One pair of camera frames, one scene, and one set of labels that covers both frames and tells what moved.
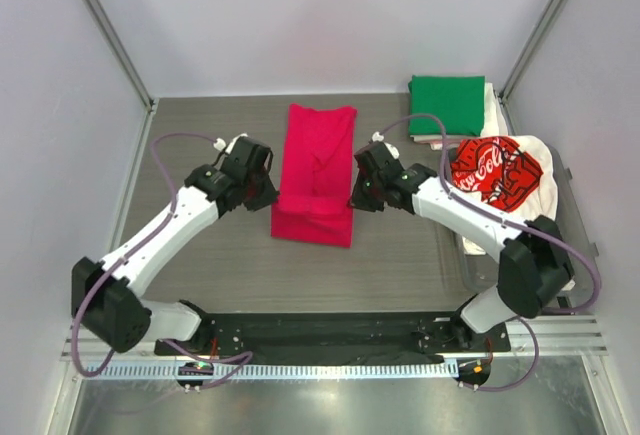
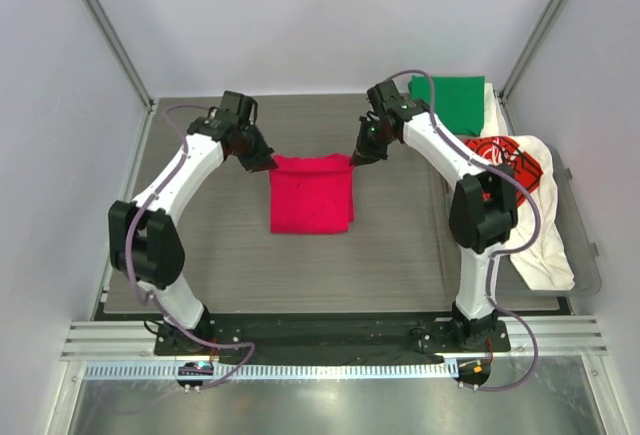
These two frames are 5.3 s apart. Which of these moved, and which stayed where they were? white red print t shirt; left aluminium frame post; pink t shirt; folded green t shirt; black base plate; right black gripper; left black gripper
Moved: left black gripper; pink t shirt; right black gripper
Stayed: left aluminium frame post; folded green t shirt; black base plate; white red print t shirt
